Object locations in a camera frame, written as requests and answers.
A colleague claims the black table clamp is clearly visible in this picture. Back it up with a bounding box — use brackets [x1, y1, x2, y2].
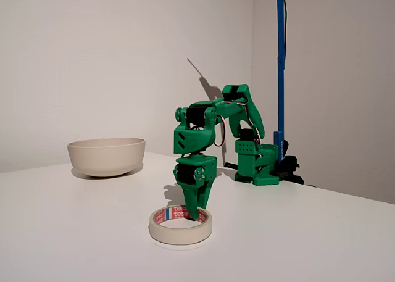
[276, 139, 306, 185]

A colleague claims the white round bowl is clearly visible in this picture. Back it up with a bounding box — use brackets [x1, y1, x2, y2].
[67, 137, 146, 177]

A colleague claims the black cable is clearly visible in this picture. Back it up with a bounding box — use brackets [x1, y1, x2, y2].
[283, 0, 290, 141]

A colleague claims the blue metal pole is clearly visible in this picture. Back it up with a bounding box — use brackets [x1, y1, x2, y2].
[273, 0, 287, 165]

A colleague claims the beige masking tape roll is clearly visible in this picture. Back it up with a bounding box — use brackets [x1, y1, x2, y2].
[148, 204, 213, 245]

